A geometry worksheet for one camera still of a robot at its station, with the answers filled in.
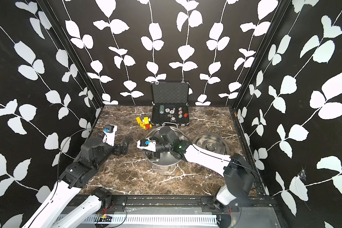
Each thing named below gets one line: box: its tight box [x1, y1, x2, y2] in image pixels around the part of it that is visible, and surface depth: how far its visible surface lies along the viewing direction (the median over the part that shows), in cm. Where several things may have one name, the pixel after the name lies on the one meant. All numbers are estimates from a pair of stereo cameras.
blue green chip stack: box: [159, 104, 165, 114], surface depth 117 cm
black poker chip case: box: [150, 81, 191, 129], surface depth 113 cm
